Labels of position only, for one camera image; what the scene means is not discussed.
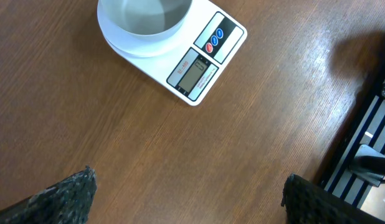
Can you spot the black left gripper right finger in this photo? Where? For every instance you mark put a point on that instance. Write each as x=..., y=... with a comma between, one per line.
x=308, y=203

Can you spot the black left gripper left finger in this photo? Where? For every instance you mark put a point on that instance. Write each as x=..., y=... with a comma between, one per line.
x=68, y=201

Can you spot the white digital kitchen scale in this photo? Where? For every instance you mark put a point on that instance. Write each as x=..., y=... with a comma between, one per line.
x=188, y=62

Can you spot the black striped floor mat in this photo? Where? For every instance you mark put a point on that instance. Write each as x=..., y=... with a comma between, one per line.
x=355, y=172

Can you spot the white round bowl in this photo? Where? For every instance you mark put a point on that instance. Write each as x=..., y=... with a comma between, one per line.
x=147, y=19

